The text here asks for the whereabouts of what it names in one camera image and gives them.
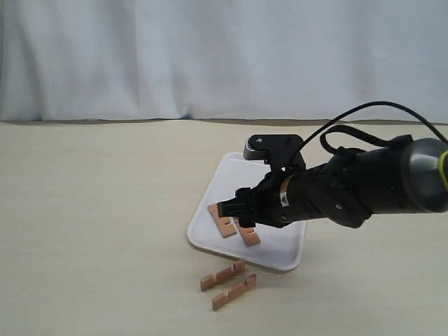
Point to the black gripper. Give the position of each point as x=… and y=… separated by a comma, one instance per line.
x=306, y=195

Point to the wooden notched piece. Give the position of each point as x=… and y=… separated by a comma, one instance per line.
x=211, y=280
x=224, y=225
x=249, y=235
x=224, y=298

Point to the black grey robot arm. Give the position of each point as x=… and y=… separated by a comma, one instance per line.
x=405, y=177

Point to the white plastic tray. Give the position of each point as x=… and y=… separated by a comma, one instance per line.
x=279, y=249

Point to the white cloth backdrop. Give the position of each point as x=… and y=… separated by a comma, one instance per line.
x=139, y=60

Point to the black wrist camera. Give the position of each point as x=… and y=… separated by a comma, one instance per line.
x=279, y=151

